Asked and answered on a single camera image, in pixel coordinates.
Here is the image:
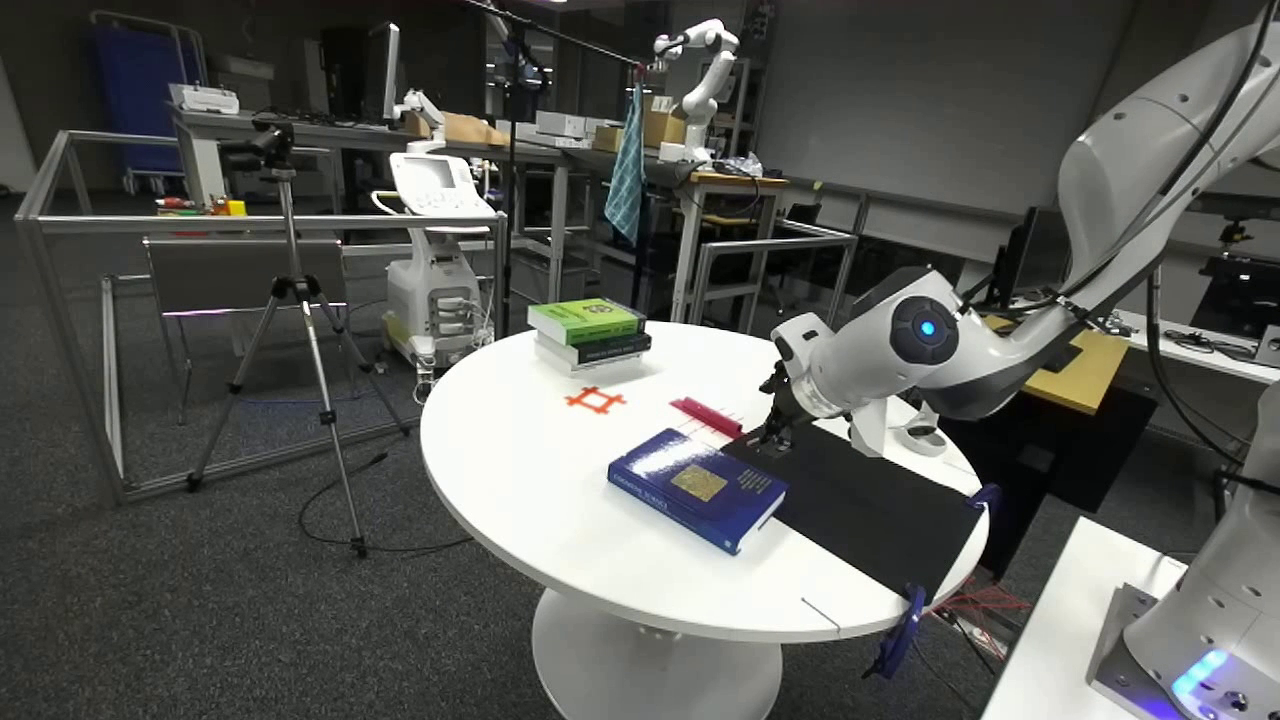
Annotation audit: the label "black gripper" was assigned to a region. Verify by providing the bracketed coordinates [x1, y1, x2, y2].
[749, 354, 820, 462]

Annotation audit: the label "blue hardcover book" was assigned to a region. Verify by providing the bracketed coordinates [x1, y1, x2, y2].
[605, 423, 792, 561]

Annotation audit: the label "white robot base table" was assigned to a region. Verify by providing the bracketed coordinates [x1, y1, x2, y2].
[974, 515, 1191, 720]

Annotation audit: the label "dark book with white pages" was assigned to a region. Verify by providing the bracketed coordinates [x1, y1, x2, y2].
[532, 326, 656, 370]

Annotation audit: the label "green book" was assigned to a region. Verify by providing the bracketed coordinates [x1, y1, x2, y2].
[522, 297, 648, 353]

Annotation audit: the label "red marker pen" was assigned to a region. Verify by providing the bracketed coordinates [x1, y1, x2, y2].
[668, 394, 749, 444]

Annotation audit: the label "black table mat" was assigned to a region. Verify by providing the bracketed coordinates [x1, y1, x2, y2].
[723, 416, 998, 606]

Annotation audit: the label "wooden top workbench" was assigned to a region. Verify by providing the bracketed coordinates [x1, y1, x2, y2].
[668, 159, 798, 326]

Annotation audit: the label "teal hanging cloth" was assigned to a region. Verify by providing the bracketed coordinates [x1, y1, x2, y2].
[598, 80, 652, 250]

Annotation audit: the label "yellow top side table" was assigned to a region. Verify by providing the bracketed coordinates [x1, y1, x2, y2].
[980, 313, 1136, 418]

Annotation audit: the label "cardboard box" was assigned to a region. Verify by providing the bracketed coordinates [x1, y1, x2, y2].
[437, 111, 512, 152]
[590, 109, 690, 152]

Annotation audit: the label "white equipment cart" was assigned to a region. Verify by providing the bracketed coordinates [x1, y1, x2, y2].
[367, 147, 505, 380]

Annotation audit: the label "black boom pole stand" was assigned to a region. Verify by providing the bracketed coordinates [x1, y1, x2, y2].
[464, 0, 671, 335]

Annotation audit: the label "dark computer monitor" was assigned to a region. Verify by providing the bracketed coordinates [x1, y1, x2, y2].
[318, 15, 407, 128]

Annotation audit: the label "light grey wrist camera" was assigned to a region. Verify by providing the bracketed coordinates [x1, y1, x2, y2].
[770, 313, 840, 389]

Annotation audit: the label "orange square frame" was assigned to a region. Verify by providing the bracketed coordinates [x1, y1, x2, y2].
[563, 385, 629, 418]

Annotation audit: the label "white round pedestal table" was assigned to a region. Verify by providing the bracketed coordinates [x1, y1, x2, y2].
[415, 316, 994, 720]

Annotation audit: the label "red floor cables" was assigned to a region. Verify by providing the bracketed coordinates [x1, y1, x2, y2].
[934, 577, 1027, 649]

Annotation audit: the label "black floor cable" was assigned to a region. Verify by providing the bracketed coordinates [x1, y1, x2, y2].
[293, 444, 471, 561]

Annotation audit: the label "black camera tripod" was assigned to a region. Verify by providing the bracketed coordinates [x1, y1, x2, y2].
[185, 117, 411, 561]

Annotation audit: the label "grey metal frame table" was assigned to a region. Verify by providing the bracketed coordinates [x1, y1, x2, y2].
[12, 125, 517, 505]

